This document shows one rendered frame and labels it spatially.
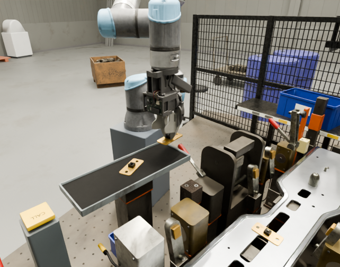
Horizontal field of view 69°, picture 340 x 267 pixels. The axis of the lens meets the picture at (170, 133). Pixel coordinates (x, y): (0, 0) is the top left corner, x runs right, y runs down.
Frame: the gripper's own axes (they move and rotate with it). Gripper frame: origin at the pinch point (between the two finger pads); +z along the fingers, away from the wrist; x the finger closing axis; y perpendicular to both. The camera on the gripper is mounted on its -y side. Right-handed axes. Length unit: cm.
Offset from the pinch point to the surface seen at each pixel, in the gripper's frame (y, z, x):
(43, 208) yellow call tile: 35.9, 8.8, -9.5
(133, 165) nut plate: 11.1, 7.7, -5.0
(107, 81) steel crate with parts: -290, 111, -407
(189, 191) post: 3.1, 14.9, 9.9
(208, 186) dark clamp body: -4.7, 16.9, 11.8
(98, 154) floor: -98, 126, -189
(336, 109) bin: -88, 11, 34
